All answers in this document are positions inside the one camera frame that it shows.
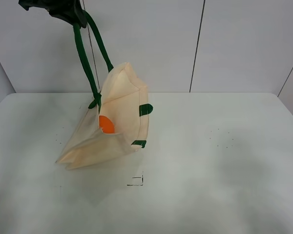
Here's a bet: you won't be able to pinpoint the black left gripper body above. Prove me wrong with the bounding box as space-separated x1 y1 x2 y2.
19 0 87 28

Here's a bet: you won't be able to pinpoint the cream linen bag green handles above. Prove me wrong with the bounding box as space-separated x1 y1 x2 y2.
56 11 153 170

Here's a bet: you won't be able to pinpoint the orange citrus fruit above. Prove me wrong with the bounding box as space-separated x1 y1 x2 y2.
99 116 115 134

